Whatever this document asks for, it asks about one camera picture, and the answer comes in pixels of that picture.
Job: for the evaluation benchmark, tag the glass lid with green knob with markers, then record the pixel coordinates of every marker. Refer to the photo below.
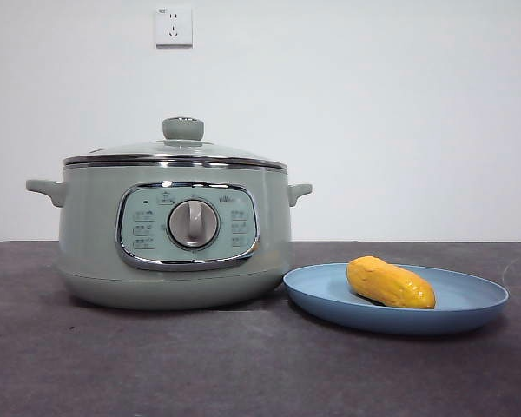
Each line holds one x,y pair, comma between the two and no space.
183,128

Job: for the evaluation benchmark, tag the yellow corn cob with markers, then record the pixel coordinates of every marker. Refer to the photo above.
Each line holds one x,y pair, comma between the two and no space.
391,284

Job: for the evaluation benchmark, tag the pale green electric steamer pot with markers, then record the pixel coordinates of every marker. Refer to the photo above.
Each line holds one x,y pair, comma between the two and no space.
95,243

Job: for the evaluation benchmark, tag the blue round plate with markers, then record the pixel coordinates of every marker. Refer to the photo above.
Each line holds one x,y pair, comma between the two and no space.
460,304

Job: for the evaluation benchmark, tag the white wall socket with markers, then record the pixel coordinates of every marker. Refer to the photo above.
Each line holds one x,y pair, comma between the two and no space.
174,27

